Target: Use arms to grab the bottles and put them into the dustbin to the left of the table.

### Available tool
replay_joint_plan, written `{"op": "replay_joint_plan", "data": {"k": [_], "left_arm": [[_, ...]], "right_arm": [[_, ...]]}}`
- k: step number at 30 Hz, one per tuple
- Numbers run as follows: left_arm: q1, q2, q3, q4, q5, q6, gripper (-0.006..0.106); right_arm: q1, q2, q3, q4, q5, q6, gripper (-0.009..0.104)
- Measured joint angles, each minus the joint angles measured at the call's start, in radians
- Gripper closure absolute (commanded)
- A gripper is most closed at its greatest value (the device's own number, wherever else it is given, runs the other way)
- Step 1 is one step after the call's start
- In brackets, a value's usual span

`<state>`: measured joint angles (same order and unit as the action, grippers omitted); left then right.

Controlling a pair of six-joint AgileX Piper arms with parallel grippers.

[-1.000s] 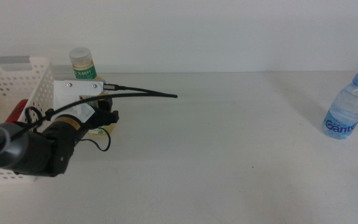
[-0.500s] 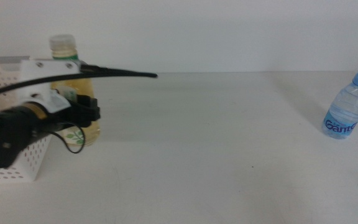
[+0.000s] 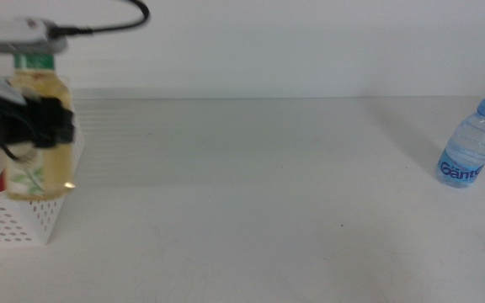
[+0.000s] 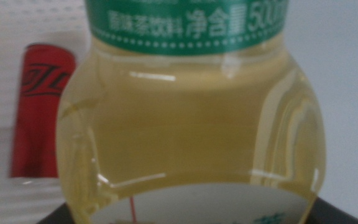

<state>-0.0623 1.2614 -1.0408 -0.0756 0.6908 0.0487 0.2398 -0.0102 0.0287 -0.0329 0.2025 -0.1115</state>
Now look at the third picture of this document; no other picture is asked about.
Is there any yellow tea bottle green label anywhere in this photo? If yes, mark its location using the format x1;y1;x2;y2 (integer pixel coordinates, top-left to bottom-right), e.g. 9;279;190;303
5;52;77;201

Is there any clear water bottle blue cap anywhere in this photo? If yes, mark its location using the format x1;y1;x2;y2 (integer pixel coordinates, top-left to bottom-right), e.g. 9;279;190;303
434;98;485;189

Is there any white perforated plastic basket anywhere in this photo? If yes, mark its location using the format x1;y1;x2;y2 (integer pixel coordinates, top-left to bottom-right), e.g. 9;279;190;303
0;75;86;247

